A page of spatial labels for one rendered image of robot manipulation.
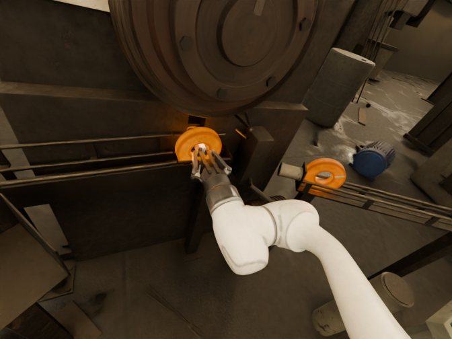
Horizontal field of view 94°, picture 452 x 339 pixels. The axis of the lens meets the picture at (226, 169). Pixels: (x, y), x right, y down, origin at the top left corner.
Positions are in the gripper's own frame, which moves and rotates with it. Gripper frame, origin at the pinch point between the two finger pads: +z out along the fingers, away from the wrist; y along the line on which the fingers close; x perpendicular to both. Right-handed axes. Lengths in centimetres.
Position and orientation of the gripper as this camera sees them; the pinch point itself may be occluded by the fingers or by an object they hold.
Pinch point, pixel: (200, 144)
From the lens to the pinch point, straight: 70.7
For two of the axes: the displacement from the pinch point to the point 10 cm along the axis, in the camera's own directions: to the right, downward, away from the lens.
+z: -3.5, -7.2, 6.0
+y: 9.0, -0.8, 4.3
